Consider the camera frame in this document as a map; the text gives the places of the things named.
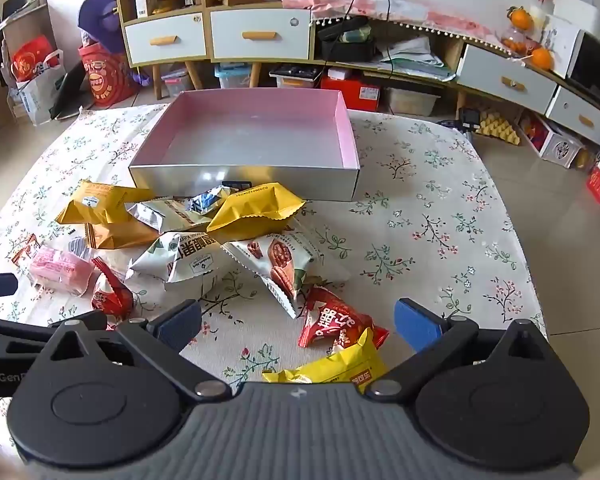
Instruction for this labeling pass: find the clear box black lid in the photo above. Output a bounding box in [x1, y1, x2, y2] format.
[269, 61, 327, 92]

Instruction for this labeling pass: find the pink snack packet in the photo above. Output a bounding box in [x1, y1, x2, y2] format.
[29, 245, 97, 297]

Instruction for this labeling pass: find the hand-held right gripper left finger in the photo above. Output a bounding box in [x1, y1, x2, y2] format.
[42, 300, 231, 403]

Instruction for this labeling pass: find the white green snack packet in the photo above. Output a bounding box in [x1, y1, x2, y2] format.
[125, 197, 213, 235]

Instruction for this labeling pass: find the yellow egg carton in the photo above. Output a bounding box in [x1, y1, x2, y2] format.
[479, 110, 522, 147]

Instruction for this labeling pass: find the small clear storage box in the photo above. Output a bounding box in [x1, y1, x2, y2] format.
[161, 66, 192, 101]

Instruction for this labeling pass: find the glass jar of small oranges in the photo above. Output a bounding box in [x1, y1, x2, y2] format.
[500, 29, 532, 57]

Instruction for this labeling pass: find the blue lid storage box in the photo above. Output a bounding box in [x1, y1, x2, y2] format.
[214, 61, 254, 92]

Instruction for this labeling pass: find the white box red pattern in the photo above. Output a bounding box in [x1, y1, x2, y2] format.
[517, 109, 587, 170]

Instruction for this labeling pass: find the white walnut picture snack packet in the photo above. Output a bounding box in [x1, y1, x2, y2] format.
[221, 232, 315, 320]

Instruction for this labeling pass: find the white red shopping bag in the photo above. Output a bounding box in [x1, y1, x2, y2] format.
[7, 35, 67, 127]

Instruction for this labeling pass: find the silver box pink inside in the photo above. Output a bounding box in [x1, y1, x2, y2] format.
[128, 91, 361, 202]

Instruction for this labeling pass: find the blue white candy packet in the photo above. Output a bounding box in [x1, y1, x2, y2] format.
[187, 185, 238, 217]

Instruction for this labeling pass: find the white snack packet bold print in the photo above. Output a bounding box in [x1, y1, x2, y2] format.
[126, 231, 233, 303]

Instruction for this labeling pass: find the small striped grey packet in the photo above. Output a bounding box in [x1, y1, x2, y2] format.
[68, 236, 95, 262]

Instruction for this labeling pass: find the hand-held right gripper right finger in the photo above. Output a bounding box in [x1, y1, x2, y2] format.
[365, 297, 556, 402]

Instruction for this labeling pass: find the black camera device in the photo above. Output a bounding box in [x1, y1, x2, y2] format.
[457, 106, 482, 136]

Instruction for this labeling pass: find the yellow biscuit packet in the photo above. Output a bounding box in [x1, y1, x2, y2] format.
[261, 327, 390, 395]

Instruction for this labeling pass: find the black bag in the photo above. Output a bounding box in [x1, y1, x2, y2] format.
[317, 16, 378, 63]

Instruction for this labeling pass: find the pile of papers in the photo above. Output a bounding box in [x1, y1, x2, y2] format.
[377, 36, 457, 82]

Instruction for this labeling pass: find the purple hat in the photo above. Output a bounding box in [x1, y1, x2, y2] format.
[77, 0, 131, 56]

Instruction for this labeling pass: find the yellow pillow snack packet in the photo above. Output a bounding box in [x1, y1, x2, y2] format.
[206, 182, 307, 244]
[55, 179, 153, 226]

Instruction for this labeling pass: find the low wooden console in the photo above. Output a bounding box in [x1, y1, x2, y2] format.
[310, 7, 600, 148]

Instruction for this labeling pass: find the black board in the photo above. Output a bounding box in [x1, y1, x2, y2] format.
[49, 60, 97, 122]

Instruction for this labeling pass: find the wooden bookshelf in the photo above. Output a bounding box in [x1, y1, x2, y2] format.
[0, 0, 51, 136]

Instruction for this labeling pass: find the white cabinet drawer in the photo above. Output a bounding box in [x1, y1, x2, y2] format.
[210, 8, 312, 61]
[124, 12, 208, 67]

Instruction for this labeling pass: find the clear plastic bin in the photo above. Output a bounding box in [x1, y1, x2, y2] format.
[382, 85, 443, 117]

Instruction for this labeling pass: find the white console drawer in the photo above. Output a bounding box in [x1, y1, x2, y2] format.
[546, 85, 600, 147]
[456, 42, 558, 113]

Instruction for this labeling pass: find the gold foil snack bar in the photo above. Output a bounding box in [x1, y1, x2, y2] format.
[84, 217, 162, 251]

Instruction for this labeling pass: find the brown red snack bar packet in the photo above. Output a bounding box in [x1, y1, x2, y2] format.
[11, 233, 42, 267]

